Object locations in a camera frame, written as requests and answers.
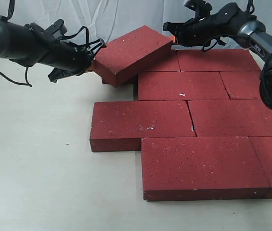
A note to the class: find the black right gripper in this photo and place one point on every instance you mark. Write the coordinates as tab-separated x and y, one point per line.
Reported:
200	32

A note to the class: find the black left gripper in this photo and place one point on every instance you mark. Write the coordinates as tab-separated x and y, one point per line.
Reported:
71	55

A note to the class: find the red brick with white mark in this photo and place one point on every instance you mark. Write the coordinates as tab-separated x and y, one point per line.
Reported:
170	86

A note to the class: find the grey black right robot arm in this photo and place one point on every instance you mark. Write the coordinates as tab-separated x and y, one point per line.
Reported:
259	42

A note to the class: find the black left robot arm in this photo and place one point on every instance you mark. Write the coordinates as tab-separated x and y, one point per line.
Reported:
30	44

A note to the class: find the red brick under tilted one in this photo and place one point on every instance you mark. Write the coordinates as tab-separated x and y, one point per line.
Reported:
167	64

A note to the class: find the red brick back row right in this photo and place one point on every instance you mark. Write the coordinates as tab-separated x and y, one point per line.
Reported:
216	61

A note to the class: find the red brick right edge row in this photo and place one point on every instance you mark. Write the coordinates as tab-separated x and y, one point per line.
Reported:
242	84

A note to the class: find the large red brick front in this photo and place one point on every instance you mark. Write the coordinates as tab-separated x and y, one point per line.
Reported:
201	168

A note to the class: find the white wrinkled backdrop curtain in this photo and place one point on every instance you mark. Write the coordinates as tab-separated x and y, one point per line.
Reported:
110	19

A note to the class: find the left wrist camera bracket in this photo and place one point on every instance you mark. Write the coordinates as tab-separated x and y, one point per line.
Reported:
57	29

